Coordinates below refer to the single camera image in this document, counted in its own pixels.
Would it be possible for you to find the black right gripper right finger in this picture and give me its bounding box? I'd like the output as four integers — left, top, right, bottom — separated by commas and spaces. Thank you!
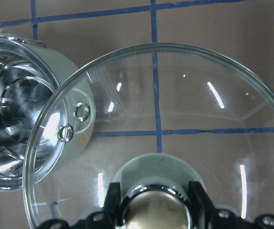
188, 181, 274, 229

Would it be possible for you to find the glass pot lid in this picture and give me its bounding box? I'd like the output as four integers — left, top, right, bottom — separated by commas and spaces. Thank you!
23, 43, 274, 229

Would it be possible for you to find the white cooking pot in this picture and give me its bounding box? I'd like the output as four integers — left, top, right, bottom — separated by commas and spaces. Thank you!
0, 29, 96, 192

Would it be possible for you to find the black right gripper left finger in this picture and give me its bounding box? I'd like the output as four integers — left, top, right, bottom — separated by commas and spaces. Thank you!
37, 182, 121, 229

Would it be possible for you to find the brown paper table cover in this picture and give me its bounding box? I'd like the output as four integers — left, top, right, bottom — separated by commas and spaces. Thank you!
0, 0, 274, 219

